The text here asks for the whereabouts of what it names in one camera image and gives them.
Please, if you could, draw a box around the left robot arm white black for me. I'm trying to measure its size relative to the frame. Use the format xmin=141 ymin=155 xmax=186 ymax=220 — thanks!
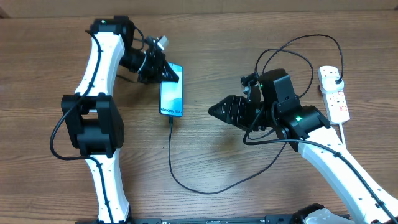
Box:
xmin=54 ymin=16 xmax=183 ymax=223

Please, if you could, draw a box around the blue Samsung Galaxy smartphone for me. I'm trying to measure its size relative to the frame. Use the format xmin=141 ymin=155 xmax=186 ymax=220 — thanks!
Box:
xmin=159 ymin=62 xmax=183 ymax=117

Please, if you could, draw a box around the white power strip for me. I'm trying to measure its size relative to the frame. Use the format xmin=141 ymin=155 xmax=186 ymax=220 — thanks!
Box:
xmin=317 ymin=65 xmax=350 ymax=124

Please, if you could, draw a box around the black USB charging cable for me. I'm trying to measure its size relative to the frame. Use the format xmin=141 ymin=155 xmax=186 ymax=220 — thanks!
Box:
xmin=167 ymin=34 xmax=345 ymax=195

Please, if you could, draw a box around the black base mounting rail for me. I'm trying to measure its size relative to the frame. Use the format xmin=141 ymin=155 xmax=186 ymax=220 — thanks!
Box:
xmin=75 ymin=213 xmax=352 ymax=224

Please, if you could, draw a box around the white charger plug adapter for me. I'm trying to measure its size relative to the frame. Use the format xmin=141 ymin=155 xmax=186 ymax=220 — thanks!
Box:
xmin=320 ymin=77 xmax=345 ymax=94

